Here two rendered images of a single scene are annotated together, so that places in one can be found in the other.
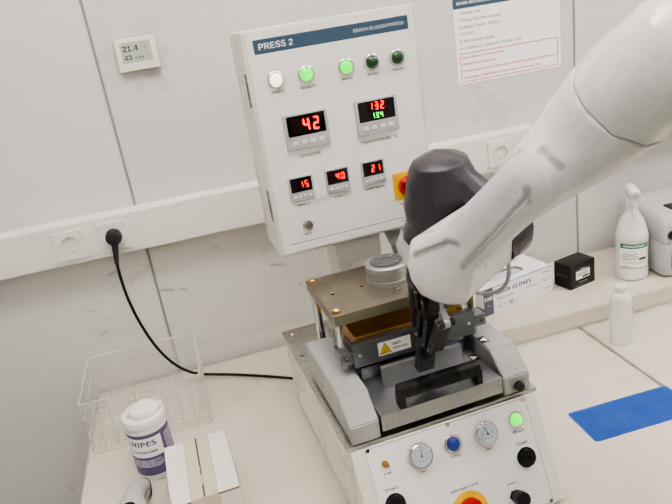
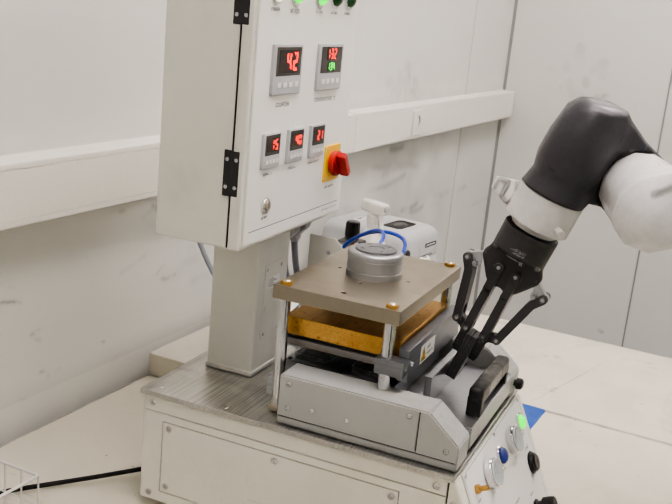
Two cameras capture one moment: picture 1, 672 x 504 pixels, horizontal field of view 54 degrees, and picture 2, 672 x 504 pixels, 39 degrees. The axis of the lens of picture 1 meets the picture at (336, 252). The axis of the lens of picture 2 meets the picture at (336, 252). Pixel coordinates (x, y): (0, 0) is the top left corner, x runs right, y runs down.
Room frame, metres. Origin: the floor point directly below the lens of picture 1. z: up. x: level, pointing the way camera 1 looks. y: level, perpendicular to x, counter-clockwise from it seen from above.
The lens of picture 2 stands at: (0.37, 0.98, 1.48)
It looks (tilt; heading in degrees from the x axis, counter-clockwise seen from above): 15 degrees down; 307
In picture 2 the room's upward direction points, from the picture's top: 6 degrees clockwise
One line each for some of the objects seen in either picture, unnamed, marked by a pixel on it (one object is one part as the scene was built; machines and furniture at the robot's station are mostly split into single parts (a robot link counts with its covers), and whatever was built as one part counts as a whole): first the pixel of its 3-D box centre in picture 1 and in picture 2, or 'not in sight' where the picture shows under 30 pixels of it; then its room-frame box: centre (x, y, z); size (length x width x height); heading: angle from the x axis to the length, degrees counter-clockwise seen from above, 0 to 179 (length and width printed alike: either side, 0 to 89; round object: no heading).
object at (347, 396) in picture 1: (339, 386); (372, 415); (1.00, 0.03, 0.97); 0.25 x 0.05 x 0.07; 15
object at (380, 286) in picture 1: (393, 283); (356, 284); (1.14, -0.10, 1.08); 0.31 x 0.24 x 0.13; 105
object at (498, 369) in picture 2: (438, 383); (488, 384); (0.92, -0.13, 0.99); 0.15 x 0.02 x 0.04; 105
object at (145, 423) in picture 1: (150, 437); not in sight; (1.14, 0.43, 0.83); 0.09 x 0.09 x 0.15
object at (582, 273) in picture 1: (574, 270); not in sight; (1.60, -0.63, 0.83); 0.09 x 0.06 x 0.07; 115
